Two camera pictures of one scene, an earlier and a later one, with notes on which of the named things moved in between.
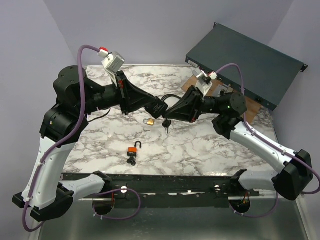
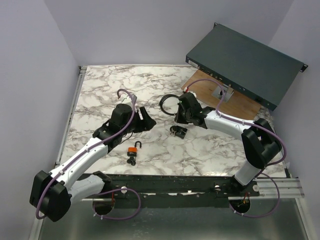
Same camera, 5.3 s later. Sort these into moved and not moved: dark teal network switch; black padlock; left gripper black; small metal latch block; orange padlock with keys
Moved: black padlock; left gripper black
Not moved: orange padlock with keys; dark teal network switch; small metal latch block
